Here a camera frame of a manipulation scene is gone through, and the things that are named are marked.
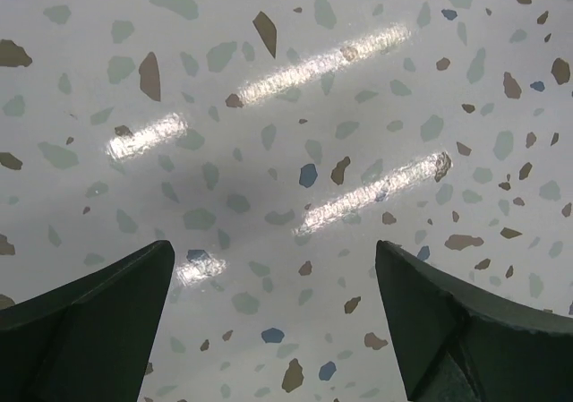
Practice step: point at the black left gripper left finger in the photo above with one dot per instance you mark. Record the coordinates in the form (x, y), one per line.
(91, 339)

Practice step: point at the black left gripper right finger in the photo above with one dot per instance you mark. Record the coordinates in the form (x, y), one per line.
(457, 342)

